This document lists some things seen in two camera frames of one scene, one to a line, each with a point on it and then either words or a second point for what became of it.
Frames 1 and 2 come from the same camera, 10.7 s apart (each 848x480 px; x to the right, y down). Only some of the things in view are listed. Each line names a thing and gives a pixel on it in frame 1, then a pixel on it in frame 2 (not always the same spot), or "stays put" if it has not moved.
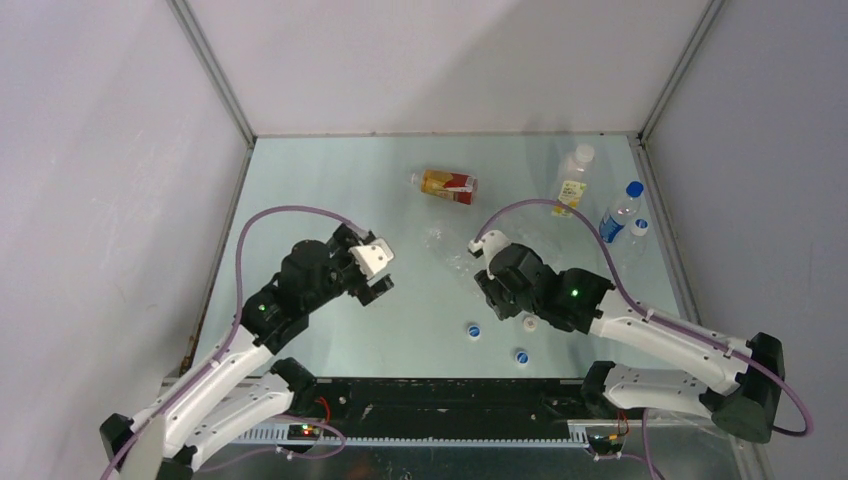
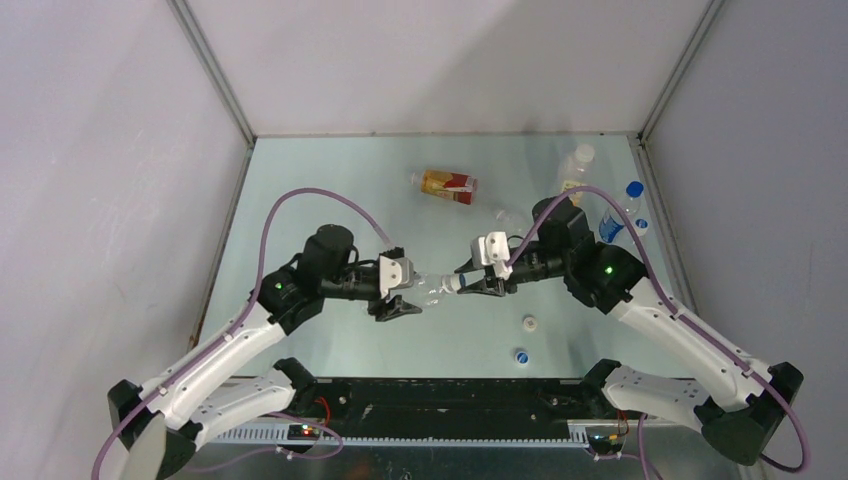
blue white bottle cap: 474,332 to 452,283
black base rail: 392,407 stays put
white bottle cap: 530,324 stays put
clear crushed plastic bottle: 436,242 to 430,286
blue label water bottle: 621,212 stays put
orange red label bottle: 451,185 stays put
